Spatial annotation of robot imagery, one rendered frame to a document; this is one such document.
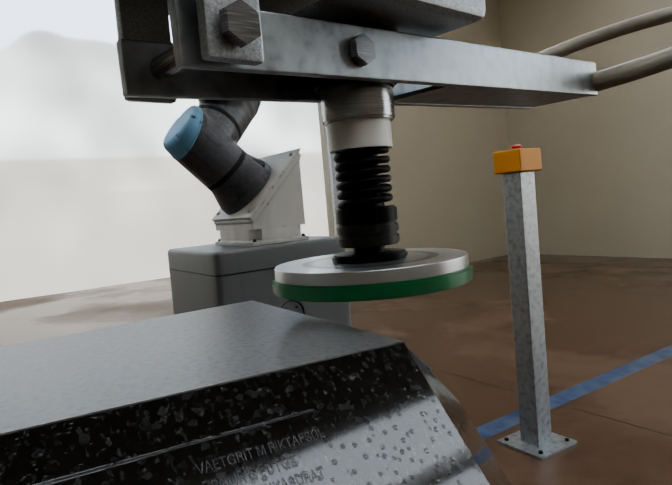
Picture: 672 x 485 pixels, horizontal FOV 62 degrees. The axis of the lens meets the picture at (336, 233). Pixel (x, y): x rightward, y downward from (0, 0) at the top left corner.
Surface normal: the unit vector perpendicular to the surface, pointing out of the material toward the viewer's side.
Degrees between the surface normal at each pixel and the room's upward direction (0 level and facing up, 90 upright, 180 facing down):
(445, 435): 45
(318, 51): 90
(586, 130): 90
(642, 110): 90
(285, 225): 90
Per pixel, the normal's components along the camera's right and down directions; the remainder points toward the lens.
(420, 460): 0.27, -0.70
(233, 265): 0.55, 0.00
